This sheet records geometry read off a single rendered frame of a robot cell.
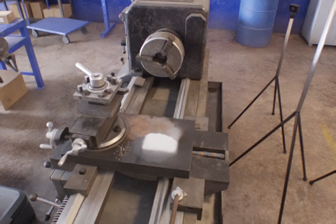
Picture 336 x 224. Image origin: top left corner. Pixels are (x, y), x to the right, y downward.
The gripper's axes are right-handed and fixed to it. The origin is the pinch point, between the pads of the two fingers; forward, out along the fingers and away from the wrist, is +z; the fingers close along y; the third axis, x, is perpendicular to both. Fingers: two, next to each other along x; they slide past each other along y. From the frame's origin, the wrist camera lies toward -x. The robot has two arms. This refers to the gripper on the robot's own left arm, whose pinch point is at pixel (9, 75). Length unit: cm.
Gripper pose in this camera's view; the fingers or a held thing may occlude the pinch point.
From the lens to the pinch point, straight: 132.0
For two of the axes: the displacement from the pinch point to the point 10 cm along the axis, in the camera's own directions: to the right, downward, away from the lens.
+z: 4.9, 7.7, 4.1
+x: -8.5, 3.0, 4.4
